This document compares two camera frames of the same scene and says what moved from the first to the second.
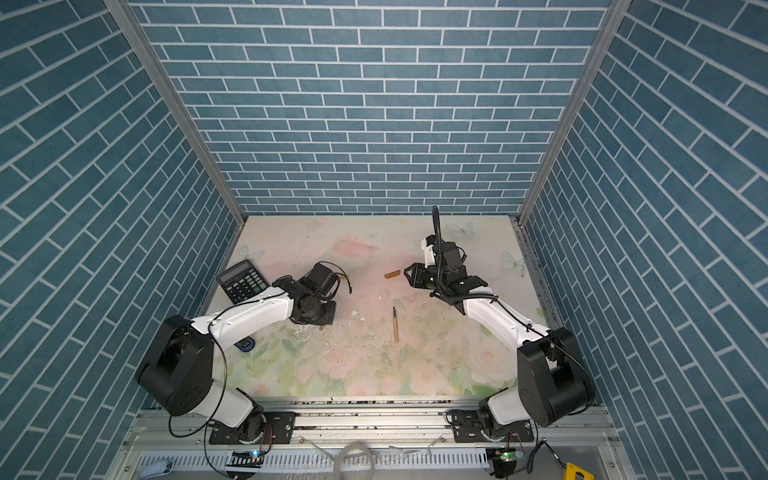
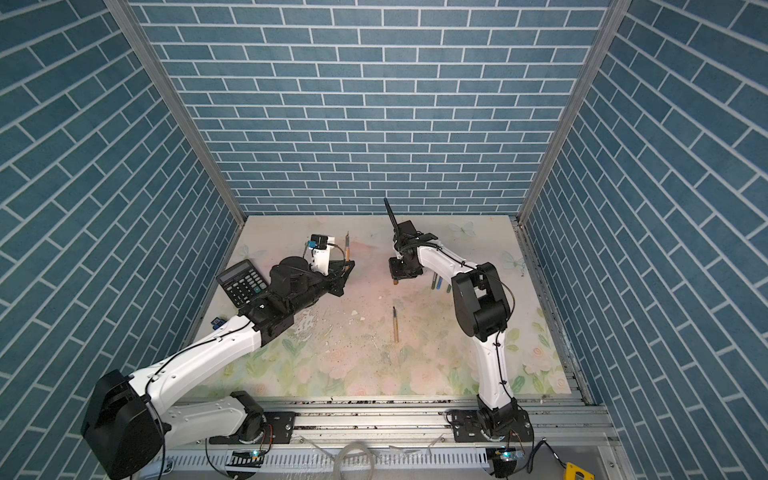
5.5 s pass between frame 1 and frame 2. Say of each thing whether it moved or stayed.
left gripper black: moved
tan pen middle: stayed
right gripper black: moved
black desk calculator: stayed
